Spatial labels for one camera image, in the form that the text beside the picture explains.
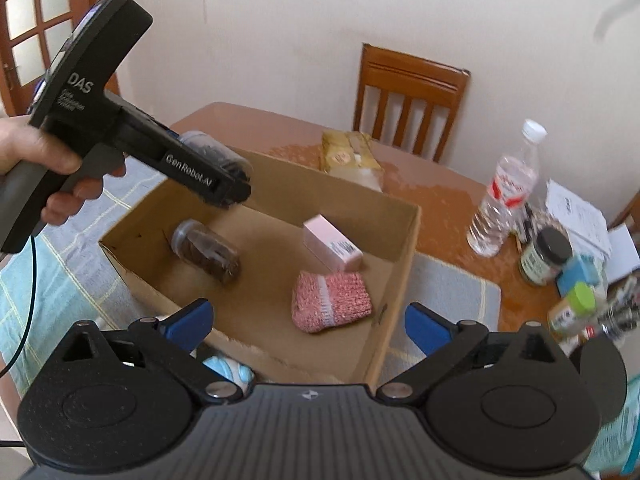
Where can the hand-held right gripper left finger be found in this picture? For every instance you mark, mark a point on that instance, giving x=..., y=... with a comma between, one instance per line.
x=187, y=322

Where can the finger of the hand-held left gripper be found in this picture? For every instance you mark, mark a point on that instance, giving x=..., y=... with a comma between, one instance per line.
x=235, y=189

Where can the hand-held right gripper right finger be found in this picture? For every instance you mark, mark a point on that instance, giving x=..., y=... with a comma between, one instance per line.
x=425, y=327

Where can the clear jar with dark contents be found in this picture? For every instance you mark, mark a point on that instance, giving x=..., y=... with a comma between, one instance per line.
x=205, y=146
x=210, y=252

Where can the cardboard box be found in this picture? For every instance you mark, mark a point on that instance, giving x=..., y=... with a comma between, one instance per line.
x=270, y=270

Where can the person's left hand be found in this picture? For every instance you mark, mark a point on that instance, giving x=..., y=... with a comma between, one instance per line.
x=35, y=147

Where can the blue and white round toy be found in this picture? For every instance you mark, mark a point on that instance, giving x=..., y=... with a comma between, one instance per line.
x=232, y=372

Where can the pink knitted gloves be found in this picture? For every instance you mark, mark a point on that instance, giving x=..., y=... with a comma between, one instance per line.
x=332, y=302

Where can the pink carton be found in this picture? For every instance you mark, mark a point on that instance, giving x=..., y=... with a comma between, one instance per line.
x=331, y=242

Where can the wooden door with glass panes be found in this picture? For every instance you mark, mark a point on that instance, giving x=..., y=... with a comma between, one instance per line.
x=30, y=15

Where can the yellow snack packet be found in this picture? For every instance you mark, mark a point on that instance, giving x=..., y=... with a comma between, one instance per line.
x=347, y=155

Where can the light blue checked mat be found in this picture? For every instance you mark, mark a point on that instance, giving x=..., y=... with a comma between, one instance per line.
x=65, y=270

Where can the glass jar with dark lid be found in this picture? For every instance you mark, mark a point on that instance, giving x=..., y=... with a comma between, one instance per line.
x=545, y=255

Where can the jar with green lid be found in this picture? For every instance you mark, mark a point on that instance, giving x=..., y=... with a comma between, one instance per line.
x=575, y=310

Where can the clear plastic water bottle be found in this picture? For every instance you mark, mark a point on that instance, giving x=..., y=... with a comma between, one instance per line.
x=502, y=190

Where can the blue container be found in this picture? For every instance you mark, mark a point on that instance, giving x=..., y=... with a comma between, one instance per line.
x=582, y=275

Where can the white paper sheets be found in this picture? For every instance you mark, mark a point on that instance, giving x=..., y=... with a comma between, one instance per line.
x=575, y=210

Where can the bundle of pens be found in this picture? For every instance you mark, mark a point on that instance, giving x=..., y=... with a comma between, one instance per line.
x=617, y=310

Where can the wooden chair back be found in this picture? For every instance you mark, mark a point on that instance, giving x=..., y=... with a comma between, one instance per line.
x=410, y=90

